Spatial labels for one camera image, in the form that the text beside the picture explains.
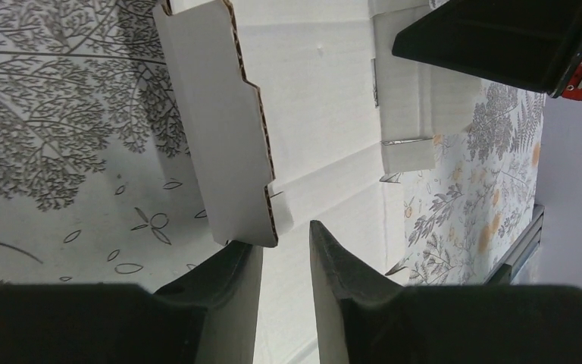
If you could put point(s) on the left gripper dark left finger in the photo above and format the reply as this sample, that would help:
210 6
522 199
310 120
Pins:
208 315

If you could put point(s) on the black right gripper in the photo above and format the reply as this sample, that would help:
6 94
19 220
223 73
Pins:
531 45

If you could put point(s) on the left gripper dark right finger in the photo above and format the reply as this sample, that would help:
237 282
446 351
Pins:
364 317

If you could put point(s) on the white cardboard paper box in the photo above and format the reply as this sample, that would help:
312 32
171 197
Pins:
297 111

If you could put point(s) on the floral patterned table cloth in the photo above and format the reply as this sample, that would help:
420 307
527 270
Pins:
97 184

